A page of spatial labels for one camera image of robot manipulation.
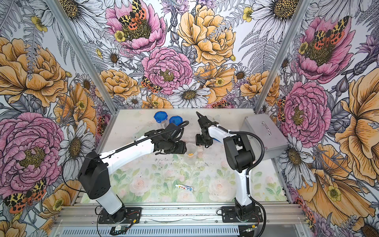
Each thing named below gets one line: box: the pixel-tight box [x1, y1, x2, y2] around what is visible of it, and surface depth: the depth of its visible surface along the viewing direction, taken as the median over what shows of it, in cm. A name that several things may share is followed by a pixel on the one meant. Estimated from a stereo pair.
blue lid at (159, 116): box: [153, 110, 169, 124], surface depth 101 cm
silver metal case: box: [241, 113, 289, 161], surface depth 89 cm
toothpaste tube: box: [175, 183, 194, 192], surface depth 84 cm
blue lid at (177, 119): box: [168, 115, 184, 126], surface depth 100 cm
